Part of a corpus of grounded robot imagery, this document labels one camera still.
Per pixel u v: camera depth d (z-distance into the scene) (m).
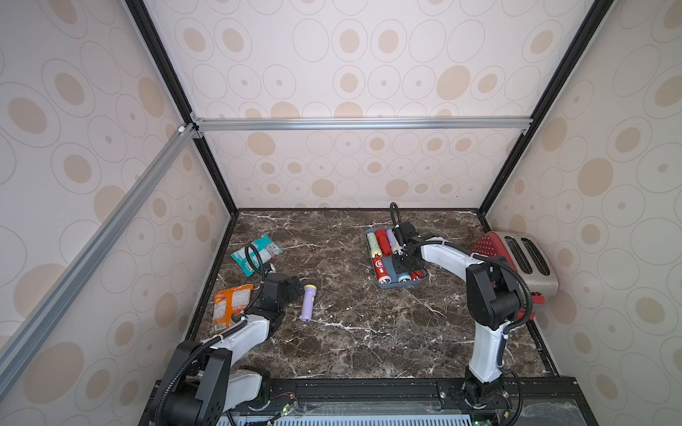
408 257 0.74
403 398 0.75
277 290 0.68
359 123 0.87
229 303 0.88
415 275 0.96
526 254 0.83
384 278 0.94
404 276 0.94
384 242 1.06
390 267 0.93
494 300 0.52
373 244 1.04
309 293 0.91
